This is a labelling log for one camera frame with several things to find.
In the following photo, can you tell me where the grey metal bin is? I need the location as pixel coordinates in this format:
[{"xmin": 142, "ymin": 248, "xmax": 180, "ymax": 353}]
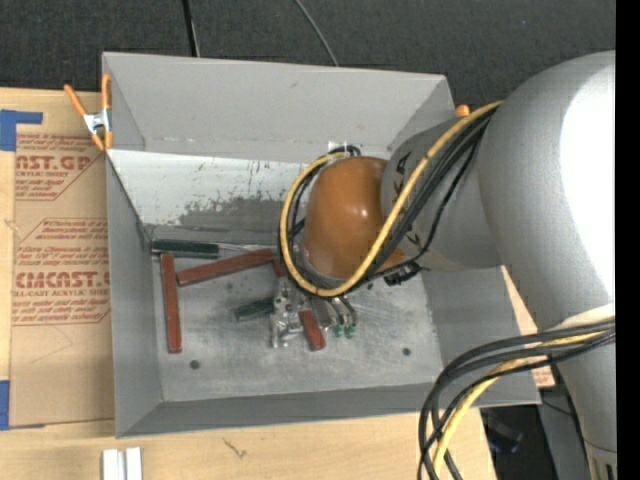
[{"xmin": 101, "ymin": 51, "xmax": 542, "ymax": 439}]

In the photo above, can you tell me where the long dark green flat block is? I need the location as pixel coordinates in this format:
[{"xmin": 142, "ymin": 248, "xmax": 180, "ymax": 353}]
[{"xmin": 151, "ymin": 238, "xmax": 221, "ymax": 260}]

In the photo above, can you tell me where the brown cardboard board red print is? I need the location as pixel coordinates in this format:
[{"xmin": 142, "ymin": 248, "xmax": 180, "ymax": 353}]
[{"xmin": 0, "ymin": 86, "xmax": 557, "ymax": 430}]

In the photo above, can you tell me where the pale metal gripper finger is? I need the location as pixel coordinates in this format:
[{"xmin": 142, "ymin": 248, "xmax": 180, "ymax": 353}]
[
  {"xmin": 270, "ymin": 315, "xmax": 304, "ymax": 350},
  {"xmin": 272, "ymin": 282, "xmax": 302, "ymax": 318}
]

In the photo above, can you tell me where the black cylinder on white bracket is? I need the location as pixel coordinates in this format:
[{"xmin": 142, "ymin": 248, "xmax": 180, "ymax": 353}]
[{"xmin": 382, "ymin": 261, "xmax": 424, "ymax": 288}]

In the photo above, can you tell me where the short dark green flat block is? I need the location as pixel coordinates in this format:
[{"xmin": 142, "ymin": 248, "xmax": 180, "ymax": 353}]
[{"xmin": 234, "ymin": 298, "xmax": 276, "ymax": 323}]

